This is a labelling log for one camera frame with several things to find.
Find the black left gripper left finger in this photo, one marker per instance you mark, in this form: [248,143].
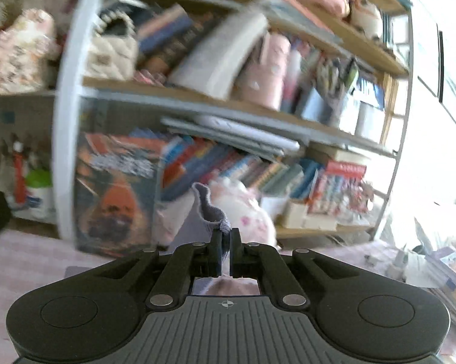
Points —
[215,253]

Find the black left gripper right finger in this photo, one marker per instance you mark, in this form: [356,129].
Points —
[236,253]

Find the lavender fleece garment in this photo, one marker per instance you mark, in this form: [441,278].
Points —
[203,218]

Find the white pink plush bunny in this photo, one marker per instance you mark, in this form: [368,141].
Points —
[239,205]

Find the row of colourful books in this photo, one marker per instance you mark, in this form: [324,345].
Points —
[191,159]

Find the red colourful boxed book set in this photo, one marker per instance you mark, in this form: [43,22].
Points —
[333,187]

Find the large orange dark cover book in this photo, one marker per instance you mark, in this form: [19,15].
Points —
[117,190]

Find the pink cylindrical box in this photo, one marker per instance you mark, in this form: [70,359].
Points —
[262,80]

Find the white tub green lid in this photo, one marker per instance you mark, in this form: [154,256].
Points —
[39,195]

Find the red tube bottle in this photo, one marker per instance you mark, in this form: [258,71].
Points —
[18,162]

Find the cream quilted pearl handbag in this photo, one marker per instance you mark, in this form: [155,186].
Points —
[112,57]

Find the floral pink fabric bundle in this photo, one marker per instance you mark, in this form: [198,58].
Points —
[26,48]

